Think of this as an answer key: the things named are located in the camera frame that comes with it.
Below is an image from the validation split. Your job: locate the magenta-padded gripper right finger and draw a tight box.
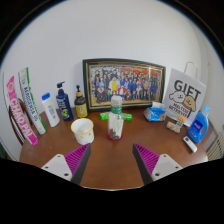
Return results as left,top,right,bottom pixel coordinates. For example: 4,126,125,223
132,143,184,186

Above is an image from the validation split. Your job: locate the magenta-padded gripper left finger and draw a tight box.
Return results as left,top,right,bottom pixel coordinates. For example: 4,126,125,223
40,143,92,186

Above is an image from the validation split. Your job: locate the clear green-labelled drink bottle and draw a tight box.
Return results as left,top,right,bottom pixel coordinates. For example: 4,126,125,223
106,95,125,141

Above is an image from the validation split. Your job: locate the white remote control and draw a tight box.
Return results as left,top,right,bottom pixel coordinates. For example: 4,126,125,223
182,135,198,154

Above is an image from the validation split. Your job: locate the small brown snack packet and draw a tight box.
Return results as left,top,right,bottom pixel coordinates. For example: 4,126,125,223
165,120,182,134

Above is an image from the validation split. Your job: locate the white cup with yellow rim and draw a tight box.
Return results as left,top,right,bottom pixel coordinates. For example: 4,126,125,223
70,117,95,146

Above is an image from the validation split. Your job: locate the small colourful puzzle cube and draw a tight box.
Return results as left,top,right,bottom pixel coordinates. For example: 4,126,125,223
175,115,186,129

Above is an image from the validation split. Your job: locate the blue detergent bottle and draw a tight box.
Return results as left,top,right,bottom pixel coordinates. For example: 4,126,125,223
187,104,211,144

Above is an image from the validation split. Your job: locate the blue tissue pack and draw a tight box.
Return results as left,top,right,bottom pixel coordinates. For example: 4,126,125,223
143,101,167,123

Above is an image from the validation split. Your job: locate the white bottle with blue cap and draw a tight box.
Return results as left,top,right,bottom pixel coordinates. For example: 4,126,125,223
41,92,61,128

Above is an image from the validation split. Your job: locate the white radiator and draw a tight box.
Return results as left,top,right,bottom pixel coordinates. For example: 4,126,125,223
206,131,224,161

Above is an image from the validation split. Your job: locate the dark blue pump bottle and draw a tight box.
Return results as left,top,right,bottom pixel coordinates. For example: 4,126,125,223
55,81,74,122

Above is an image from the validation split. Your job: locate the small green pack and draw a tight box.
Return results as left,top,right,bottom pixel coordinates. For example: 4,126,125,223
99,112,111,121
120,112,133,122

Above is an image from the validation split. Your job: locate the amber yellow-labelled pump bottle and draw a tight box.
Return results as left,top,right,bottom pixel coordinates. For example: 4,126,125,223
74,84,89,119

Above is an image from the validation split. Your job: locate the brown wooden chair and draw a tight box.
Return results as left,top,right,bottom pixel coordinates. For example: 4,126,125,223
8,98,34,146

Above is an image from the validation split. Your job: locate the pink shuttlecock tube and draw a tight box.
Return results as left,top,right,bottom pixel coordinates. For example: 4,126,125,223
5,75,40,146

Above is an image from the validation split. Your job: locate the white and green shuttlecock tube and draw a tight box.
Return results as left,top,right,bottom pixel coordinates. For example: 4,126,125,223
17,67,47,136

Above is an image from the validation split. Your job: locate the white paper gift bag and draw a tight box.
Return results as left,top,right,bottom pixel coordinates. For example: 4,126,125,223
162,61,208,128

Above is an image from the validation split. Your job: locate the white board panel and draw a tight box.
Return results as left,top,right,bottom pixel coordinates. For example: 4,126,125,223
0,71,11,141

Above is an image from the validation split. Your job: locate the framed group photo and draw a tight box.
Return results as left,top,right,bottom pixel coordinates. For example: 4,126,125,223
82,58,167,112

